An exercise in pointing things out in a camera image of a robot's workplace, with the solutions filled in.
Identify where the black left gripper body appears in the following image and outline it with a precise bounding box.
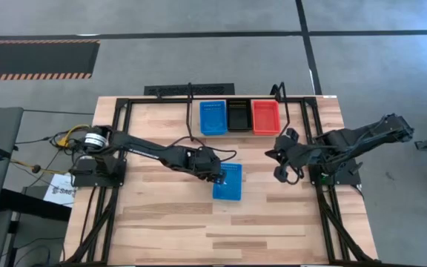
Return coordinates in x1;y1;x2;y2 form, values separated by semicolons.
176;145;223;184

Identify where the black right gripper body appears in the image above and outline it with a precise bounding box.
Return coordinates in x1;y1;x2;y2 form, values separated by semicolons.
273;128;313;184

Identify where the blue plastic basket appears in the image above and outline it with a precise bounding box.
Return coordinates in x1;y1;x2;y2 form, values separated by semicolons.
212;162;244;202
199;100;229;136

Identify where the red plastic basket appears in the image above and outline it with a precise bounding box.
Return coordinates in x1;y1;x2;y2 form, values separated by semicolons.
251;99;282;136

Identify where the black plastic basket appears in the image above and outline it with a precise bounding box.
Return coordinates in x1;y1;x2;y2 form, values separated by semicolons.
227;99;254;133

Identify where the black perforated floor grate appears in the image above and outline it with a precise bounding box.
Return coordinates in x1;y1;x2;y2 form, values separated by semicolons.
144;83;235;96

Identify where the white printed paper sheet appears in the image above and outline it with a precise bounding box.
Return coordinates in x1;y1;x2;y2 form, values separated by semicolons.
43;173;76;208

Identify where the black desk foot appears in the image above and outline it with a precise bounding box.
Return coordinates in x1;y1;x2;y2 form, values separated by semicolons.
0;188;72;223

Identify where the black hazard-striped floor mat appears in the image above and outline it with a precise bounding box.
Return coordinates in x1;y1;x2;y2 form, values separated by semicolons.
0;39;101;81

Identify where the wooden shelf with black frame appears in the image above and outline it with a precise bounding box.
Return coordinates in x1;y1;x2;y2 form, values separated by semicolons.
185;82;291;139

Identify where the black aluminium table frame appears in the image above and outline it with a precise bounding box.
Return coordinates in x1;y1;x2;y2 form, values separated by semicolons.
63;96;380;267

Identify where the yellow cable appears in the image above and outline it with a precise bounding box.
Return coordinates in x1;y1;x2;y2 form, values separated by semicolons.
58;125;90;148

